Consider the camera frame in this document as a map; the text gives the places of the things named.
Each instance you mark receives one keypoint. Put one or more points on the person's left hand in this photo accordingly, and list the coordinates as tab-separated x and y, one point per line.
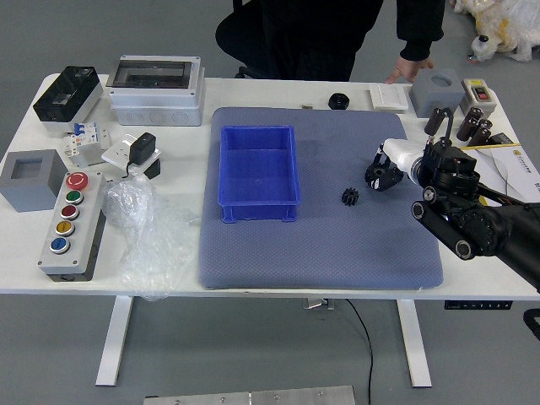
407	69

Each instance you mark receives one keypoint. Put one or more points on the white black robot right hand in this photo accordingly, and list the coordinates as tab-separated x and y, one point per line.
403	154

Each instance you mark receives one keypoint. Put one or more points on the big black gear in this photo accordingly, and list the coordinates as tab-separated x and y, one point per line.
383	175

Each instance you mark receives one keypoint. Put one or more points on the small black gear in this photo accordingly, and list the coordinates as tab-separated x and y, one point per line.
350	198

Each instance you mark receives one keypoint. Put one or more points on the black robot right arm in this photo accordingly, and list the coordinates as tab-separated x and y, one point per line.
451	164

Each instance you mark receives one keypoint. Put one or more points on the person's left forearm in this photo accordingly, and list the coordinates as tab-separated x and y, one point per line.
422	25

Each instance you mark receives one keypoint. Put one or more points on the grey box with round hole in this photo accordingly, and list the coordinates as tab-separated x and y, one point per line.
430	99

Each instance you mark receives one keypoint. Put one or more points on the yellow white cardboard box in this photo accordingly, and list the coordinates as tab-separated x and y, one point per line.
514	169

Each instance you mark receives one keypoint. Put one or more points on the blue plastic box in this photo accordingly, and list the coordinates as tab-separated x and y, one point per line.
257	177

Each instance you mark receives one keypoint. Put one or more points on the grey windowed distribution box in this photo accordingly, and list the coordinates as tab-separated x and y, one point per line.
156	101

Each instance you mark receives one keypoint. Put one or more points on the grey square hollow box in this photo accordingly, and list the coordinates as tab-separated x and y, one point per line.
17	194

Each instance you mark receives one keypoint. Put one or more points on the small flat black adapter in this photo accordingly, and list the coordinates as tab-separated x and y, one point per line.
504	139

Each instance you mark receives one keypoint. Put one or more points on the person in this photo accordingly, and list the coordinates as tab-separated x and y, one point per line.
304	34

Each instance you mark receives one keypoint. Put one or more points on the plush toy in plastic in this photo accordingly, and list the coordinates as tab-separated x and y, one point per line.
510	25

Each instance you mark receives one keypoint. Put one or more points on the grey-blue padded mat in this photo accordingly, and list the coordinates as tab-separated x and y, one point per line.
316	253

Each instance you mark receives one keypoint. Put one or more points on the black chair base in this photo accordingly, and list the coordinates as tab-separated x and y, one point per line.
244	72

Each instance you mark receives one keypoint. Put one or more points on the black table control panel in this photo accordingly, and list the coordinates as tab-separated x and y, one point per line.
476	305

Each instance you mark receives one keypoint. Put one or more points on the white table leg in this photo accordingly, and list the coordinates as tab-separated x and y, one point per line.
114	337
415	341

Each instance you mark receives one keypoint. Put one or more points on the small black block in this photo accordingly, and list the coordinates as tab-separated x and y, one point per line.
152	169

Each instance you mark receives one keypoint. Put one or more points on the black power adapter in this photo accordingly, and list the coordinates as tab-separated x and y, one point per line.
141	147

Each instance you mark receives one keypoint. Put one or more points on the clear plastic bag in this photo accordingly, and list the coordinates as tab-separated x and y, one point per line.
143	219

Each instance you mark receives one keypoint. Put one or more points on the grey metal plate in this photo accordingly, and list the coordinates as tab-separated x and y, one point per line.
253	397

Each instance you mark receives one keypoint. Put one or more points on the white blue circuit breaker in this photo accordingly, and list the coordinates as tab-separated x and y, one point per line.
86	134

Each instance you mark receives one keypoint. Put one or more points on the white plastic clip part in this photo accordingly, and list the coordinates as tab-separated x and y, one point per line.
73	154

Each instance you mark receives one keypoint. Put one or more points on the grey five-button control station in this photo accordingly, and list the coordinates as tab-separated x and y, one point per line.
46	236

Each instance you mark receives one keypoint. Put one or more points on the white wall switch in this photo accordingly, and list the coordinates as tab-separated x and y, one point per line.
388	96

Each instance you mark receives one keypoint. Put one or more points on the grey red-button switch box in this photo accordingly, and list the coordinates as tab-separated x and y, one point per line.
472	86

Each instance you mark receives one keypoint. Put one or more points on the metal bracket under table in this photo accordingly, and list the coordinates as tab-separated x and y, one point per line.
318	304

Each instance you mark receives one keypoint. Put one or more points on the white wall socket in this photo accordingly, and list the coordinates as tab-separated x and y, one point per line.
114	154

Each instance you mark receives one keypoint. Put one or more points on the black-lid control enclosure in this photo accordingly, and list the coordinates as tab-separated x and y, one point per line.
63	95

